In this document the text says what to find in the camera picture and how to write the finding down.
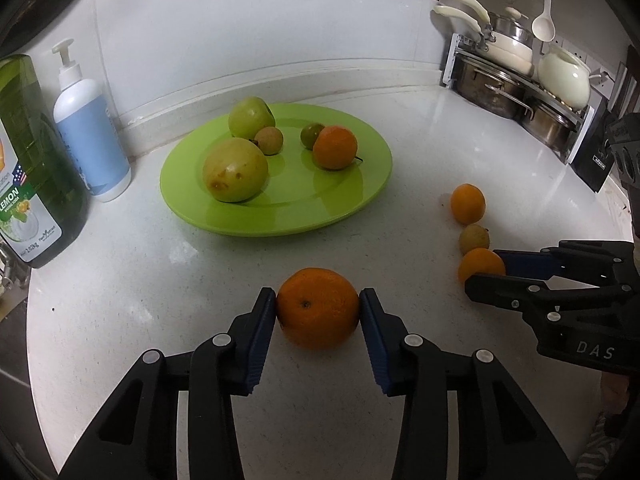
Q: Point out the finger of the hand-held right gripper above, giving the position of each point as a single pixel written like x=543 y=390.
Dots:
x=525 y=262
x=500 y=290

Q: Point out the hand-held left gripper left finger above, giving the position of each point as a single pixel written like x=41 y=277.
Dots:
x=255 y=345

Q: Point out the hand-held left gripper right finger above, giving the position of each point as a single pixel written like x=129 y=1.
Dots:
x=380 y=345

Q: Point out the small orange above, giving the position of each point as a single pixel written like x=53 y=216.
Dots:
x=317 y=310
x=467 y=203
x=477 y=262

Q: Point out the green plate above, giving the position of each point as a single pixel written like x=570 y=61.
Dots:
x=300 y=205

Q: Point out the yellow-green pear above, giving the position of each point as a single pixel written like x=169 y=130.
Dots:
x=235 y=170

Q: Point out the large orange with stem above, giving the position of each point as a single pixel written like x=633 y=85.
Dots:
x=335 y=147

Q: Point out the small brown kiwi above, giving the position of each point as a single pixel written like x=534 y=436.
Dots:
x=474 y=239
x=270 y=141

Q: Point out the small green tomato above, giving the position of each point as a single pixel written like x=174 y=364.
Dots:
x=310 y=134

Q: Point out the green apple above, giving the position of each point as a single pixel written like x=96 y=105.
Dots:
x=250 y=116

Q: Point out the striped cloth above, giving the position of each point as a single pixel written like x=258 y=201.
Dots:
x=600 y=445

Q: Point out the black knife block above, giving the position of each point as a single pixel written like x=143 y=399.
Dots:
x=595 y=160

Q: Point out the small steel pot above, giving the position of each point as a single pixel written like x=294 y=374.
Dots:
x=547 y=127

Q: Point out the wide steel pot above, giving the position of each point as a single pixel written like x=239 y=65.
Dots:
x=490 y=90

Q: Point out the white ceramic pot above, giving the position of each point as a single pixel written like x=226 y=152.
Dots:
x=565 y=80

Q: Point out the metal pot rack white ends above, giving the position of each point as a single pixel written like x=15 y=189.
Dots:
x=451 y=60

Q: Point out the steel pot with lid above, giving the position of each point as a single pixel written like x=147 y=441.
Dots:
x=512 y=30

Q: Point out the white ladle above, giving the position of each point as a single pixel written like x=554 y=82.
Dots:
x=543 y=25

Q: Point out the white pump bottle blue label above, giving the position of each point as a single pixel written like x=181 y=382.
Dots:
x=90 y=145

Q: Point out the green dish soap bottle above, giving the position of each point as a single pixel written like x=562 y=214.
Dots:
x=35 y=170

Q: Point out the white wall outlet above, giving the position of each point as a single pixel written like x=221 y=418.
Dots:
x=570 y=46

